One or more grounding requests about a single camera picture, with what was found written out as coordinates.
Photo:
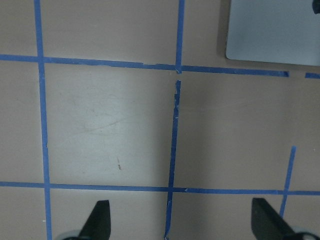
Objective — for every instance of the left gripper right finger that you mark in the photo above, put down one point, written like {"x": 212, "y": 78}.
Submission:
{"x": 266, "y": 223}

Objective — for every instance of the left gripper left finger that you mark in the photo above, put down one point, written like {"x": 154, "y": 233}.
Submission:
{"x": 98, "y": 224}

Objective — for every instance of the silver closed laptop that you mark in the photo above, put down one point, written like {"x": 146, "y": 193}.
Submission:
{"x": 274, "y": 31}

